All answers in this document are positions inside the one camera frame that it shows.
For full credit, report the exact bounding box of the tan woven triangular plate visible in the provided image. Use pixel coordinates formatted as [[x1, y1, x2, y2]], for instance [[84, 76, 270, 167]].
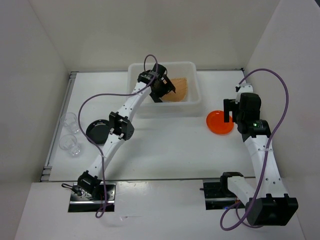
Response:
[[161, 77, 188, 103]]

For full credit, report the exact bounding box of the orange plastic plate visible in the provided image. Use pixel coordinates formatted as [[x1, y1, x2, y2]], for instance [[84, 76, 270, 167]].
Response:
[[205, 110, 234, 135]]

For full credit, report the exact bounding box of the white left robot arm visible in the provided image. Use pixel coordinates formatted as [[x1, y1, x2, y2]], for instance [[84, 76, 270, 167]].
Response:
[[77, 63, 176, 200]]

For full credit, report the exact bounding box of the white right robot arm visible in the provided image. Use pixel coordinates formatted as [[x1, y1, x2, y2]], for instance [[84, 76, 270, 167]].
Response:
[[219, 92, 299, 228]]

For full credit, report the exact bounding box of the translucent white plastic bin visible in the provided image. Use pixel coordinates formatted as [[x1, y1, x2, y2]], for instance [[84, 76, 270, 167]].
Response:
[[127, 61, 202, 119]]

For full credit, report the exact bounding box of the black round plate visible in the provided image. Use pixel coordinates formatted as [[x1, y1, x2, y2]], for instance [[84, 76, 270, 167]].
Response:
[[85, 119, 110, 146]]

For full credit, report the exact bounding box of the clear plastic cup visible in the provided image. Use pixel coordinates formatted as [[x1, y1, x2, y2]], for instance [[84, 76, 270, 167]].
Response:
[[58, 134, 81, 157], [60, 112, 80, 134]]

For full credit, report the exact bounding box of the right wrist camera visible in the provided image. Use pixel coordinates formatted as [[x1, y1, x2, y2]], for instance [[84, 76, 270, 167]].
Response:
[[235, 83, 254, 94]]

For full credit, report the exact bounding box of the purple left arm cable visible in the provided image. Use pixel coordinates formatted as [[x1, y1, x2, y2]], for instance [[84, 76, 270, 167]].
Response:
[[78, 54, 161, 218]]

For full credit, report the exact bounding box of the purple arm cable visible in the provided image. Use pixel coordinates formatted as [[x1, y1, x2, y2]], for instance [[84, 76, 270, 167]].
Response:
[[220, 68, 290, 231], [78, 54, 161, 218]]

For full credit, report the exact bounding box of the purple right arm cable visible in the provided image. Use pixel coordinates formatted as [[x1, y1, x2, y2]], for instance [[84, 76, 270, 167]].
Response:
[[220, 68, 290, 231]]

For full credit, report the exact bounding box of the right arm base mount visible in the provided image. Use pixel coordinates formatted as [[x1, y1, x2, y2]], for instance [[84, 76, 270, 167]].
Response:
[[199, 172, 242, 210]]

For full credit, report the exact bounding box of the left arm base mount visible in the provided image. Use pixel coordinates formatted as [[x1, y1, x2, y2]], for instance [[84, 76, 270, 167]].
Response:
[[61, 182, 116, 213]]

